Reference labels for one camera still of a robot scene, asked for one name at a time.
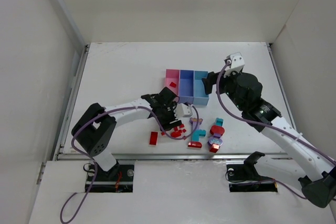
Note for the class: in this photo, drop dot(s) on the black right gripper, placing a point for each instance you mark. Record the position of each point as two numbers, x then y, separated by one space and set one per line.
214 80

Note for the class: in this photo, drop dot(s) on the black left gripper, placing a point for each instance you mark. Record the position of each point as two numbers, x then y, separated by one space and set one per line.
169 115

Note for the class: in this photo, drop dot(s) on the red lego piece cluster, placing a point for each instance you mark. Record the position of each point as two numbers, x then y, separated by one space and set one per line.
177 133

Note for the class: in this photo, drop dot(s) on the large red lego brick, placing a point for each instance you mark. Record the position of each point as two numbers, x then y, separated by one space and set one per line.
153 138

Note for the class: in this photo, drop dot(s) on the red legos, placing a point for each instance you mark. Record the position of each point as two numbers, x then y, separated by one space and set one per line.
172 84

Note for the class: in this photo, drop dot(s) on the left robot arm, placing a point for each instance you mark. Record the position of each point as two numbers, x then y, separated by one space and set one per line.
94 129

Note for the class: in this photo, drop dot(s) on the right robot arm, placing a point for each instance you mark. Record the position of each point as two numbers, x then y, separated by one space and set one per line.
314 172

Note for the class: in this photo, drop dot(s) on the purple teal red lego column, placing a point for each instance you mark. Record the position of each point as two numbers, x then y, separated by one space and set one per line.
197 133

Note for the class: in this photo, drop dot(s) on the light blue bin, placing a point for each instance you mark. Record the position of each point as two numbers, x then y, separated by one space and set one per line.
200 97

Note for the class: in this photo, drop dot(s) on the dark blue bin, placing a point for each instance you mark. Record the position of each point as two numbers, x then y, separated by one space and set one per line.
186 86

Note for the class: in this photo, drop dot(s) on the teal red purple lego stack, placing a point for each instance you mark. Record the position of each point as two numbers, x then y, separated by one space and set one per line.
216 132

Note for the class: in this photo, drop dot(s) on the pink bin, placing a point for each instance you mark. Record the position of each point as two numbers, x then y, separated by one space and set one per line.
172 75

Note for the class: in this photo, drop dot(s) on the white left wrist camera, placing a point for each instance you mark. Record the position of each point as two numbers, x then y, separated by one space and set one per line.
183 111

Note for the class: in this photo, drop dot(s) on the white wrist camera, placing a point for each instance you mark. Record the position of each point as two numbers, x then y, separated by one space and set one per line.
235 64
183 111

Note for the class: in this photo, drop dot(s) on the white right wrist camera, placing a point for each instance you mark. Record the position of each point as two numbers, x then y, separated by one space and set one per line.
235 64

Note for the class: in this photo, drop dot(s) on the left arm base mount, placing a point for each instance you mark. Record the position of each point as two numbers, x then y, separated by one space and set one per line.
118 181

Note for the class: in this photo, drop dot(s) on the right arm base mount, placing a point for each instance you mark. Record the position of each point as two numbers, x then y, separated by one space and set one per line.
243 180

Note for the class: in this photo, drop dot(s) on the aluminium frame rail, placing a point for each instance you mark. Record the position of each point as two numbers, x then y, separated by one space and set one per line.
77 67

